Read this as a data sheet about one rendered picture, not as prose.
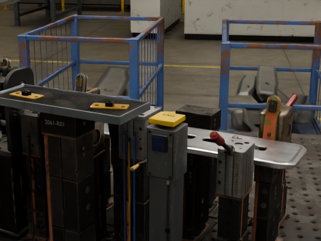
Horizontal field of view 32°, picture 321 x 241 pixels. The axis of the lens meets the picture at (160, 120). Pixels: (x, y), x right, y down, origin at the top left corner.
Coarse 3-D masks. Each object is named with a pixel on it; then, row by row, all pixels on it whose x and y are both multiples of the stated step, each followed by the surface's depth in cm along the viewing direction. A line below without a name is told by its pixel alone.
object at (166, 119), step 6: (156, 114) 122; (162, 114) 122; (168, 114) 122; (174, 114) 122; (180, 114) 122; (150, 120) 119; (156, 120) 118; (162, 120) 118; (168, 120) 117; (174, 120) 117; (180, 120) 119; (162, 126) 120; (168, 126) 120; (174, 126) 117
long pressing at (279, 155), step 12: (108, 132) 159; (192, 132) 161; (204, 132) 161; (192, 144) 151; (204, 144) 151; (216, 144) 151; (264, 144) 151; (276, 144) 152; (288, 144) 152; (216, 156) 145; (264, 156) 143; (276, 156) 143; (288, 156) 143; (300, 156) 144; (276, 168) 138; (288, 168) 138
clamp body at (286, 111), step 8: (264, 112) 160; (280, 112) 159; (288, 112) 161; (264, 120) 160; (280, 120) 158; (288, 120) 162; (280, 128) 159; (288, 128) 165; (280, 136) 159; (288, 136) 166; (280, 200) 167; (280, 208) 169; (280, 216) 170; (288, 216) 176; (280, 224) 171
